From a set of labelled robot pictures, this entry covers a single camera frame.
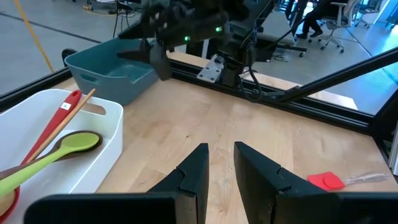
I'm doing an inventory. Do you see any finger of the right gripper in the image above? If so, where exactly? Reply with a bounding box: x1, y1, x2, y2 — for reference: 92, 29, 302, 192
149, 43, 172, 82
116, 48, 152, 63

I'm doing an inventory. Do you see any office chair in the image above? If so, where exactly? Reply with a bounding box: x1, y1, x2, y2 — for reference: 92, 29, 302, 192
306, 1, 361, 54

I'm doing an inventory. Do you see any white plastic bin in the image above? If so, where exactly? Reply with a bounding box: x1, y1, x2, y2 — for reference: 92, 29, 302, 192
0, 88, 124, 224

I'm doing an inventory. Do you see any light wooden spoon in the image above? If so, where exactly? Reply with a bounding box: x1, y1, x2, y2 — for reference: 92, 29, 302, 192
0, 88, 96, 216

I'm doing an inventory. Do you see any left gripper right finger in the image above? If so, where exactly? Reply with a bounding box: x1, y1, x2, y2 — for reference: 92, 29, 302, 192
233, 141, 338, 224

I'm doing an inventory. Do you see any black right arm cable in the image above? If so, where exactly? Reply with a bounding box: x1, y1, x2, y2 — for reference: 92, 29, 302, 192
238, 42, 266, 103

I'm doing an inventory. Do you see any teal plastic bin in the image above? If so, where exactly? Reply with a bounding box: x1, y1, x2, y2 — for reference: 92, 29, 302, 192
64, 37, 170, 106

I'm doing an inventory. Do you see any red silicone spoon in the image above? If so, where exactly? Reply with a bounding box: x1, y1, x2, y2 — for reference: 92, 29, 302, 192
0, 89, 83, 219

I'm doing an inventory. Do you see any person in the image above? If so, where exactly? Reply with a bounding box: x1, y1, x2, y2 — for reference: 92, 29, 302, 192
295, 0, 354, 40

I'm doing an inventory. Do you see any lime green silicone spoon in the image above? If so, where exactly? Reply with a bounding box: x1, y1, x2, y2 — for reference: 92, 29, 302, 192
0, 132, 101, 197

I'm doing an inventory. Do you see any red spatula clear handle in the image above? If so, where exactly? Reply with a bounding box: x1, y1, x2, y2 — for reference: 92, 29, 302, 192
307, 170, 391, 192

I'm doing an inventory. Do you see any silver metal bracket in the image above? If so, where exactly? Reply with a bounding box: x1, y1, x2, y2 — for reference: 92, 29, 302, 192
197, 54, 225, 84

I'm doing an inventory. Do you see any dark wooden spoon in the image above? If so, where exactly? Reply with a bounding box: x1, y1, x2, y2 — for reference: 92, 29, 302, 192
0, 129, 104, 182

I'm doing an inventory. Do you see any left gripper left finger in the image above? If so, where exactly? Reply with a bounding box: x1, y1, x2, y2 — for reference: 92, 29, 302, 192
149, 142, 210, 224

